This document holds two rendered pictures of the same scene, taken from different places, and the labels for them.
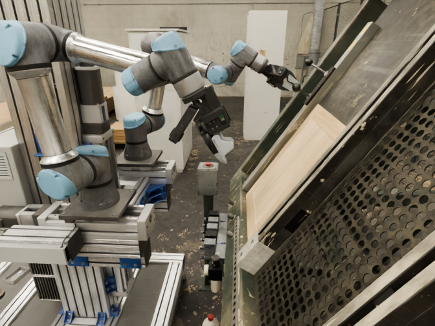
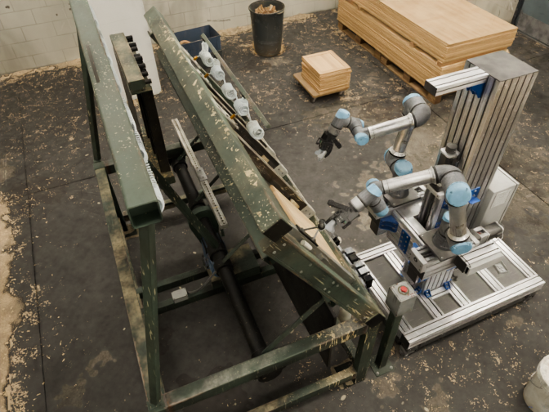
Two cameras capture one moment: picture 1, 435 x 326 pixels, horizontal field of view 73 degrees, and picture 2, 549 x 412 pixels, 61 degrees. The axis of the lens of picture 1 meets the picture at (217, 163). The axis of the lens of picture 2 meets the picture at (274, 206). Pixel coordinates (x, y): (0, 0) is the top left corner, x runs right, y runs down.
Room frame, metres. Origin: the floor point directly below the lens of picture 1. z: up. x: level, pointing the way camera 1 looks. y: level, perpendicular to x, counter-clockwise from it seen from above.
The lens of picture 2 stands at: (2.70, -1.30, 3.20)
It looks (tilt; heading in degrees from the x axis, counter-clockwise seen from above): 45 degrees down; 154
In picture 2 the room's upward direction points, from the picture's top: 1 degrees counter-clockwise
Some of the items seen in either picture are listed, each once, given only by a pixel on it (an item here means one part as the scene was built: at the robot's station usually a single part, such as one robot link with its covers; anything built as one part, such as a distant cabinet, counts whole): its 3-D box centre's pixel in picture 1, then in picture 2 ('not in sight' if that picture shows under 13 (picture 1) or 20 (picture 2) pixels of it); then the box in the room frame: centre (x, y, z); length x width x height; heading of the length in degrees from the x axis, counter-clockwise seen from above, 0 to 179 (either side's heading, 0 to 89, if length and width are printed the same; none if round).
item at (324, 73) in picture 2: not in sight; (320, 75); (-1.82, 1.62, 0.20); 0.61 x 0.53 x 0.40; 177
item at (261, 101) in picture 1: (262, 78); not in sight; (5.25, -0.78, 1.03); 0.61 x 0.58 x 2.05; 177
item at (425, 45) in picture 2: not in sight; (413, 28); (-2.03, 3.24, 0.39); 2.46 x 1.05 x 0.78; 177
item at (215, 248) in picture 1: (213, 244); (351, 264); (1.19, 0.02, 0.69); 0.50 x 0.14 x 0.24; 176
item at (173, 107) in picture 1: (166, 101); not in sight; (3.99, 0.70, 0.88); 0.90 x 0.60 x 1.75; 177
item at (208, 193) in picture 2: not in sight; (196, 167); (0.09, -0.65, 1.00); 1.30 x 0.05 x 0.04; 176
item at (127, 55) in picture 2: not in sight; (143, 110); (-0.23, -0.88, 1.38); 0.70 x 0.15 x 0.85; 176
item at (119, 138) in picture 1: (125, 134); not in sight; (4.79, 1.56, 0.15); 0.61 x 0.52 x 0.31; 177
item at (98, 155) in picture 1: (92, 163); (402, 172); (1.02, 0.47, 1.20); 0.13 x 0.12 x 0.14; 163
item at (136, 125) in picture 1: (135, 126); (452, 223); (1.52, 0.44, 1.20); 0.13 x 0.12 x 0.14; 154
